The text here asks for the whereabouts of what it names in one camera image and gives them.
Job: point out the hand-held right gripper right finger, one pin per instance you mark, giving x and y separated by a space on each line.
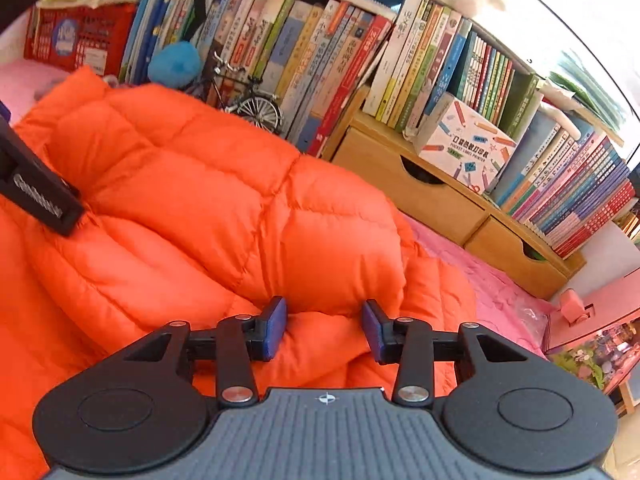
377 332

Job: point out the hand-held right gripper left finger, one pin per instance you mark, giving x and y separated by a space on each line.
274 327

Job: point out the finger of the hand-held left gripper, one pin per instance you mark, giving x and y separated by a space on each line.
35 180
4 111

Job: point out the orange hooded puffer jacket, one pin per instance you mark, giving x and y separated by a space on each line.
200 185

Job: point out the red plastic crate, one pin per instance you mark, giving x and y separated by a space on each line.
100 35

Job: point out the wooden desktop drawer unit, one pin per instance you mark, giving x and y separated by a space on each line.
440 195

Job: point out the blue round plush ball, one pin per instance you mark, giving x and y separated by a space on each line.
175 65

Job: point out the white printed cardboard box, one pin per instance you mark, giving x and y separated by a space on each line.
465 155

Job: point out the black miniature bicycle model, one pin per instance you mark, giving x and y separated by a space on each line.
260 110

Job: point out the pink miniature house kit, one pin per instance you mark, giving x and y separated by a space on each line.
610 300

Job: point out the row of tall books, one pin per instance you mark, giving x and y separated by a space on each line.
300 60

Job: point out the row of short colourful books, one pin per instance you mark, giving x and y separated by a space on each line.
440 55

